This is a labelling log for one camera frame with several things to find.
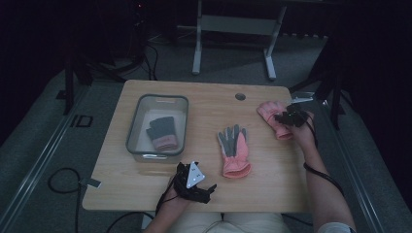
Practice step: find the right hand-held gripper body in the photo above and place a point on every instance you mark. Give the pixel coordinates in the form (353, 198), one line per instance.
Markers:
(293, 116)

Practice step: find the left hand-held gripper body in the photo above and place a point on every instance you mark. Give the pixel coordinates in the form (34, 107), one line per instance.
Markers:
(192, 181)

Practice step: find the pink padded glove grey palm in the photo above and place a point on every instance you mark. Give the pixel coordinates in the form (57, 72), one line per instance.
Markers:
(234, 152)
(270, 113)

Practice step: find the grey pink knit glove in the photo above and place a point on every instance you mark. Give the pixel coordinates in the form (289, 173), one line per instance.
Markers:
(162, 132)

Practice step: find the clear plastic storage container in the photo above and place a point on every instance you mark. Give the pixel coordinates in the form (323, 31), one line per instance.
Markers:
(136, 136)

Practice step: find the person's right hand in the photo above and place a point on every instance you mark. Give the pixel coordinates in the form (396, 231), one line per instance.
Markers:
(302, 132)

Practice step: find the person's left hand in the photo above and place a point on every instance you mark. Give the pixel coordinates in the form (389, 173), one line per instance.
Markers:
(176, 200)

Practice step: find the person's legs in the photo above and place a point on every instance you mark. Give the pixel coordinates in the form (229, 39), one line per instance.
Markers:
(226, 223)

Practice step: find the black metal stand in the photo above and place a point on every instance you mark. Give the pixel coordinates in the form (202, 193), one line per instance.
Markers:
(335, 97)
(69, 81)

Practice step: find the person's white sleeve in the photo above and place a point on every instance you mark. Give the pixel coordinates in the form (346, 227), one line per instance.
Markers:
(336, 228)

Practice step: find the metal floor rail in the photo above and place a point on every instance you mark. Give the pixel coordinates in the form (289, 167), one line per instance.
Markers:
(356, 161)
(35, 171)

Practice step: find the white metal table frame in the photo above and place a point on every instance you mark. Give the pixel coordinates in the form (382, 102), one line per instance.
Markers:
(239, 25)

